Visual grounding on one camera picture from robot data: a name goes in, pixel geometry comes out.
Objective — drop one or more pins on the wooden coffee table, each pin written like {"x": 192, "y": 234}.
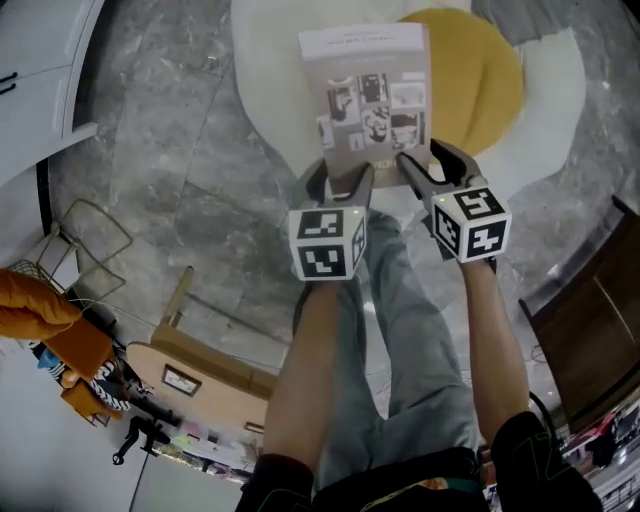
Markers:
{"x": 150, "y": 362}

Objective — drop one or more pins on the black and white striped blanket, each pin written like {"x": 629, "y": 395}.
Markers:
{"x": 102, "y": 382}

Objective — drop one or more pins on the person's grey trousers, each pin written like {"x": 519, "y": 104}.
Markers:
{"x": 425, "y": 360}

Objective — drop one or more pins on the dark wooden cabinet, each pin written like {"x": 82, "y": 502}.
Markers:
{"x": 595, "y": 325}

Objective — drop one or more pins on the person's right forearm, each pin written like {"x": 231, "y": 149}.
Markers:
{"x": 492, "y": 350}

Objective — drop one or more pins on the person's black printed shirt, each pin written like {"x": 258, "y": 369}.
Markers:
{"x": 540, "y": 470}

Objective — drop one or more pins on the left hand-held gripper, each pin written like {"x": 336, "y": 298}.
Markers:
{"x": 325, "y": 245}

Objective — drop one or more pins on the black picture frame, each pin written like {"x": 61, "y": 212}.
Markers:
{"x": 181, "y": 381}

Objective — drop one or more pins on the blue cushion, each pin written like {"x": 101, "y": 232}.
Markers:
{"x": 47, "y": 360}

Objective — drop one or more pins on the pink cloth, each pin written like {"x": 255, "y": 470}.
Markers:
{"x": 606, "y": 426}

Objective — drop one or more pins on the round white egg-shaped pouf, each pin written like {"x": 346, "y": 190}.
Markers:
{"x": 270, "y": 75}

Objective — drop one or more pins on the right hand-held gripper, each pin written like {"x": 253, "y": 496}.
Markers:
{"x": 470, "y": 225}

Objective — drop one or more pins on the person's left forearm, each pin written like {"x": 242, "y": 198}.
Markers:
{"x": 305, "y": 360}

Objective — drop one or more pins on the white vanity cabinet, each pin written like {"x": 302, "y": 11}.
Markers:
{"x": 30, "y": 100}

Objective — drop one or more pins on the beige book with photo cover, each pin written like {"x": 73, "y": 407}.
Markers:
{"x": 370, "y": 65}

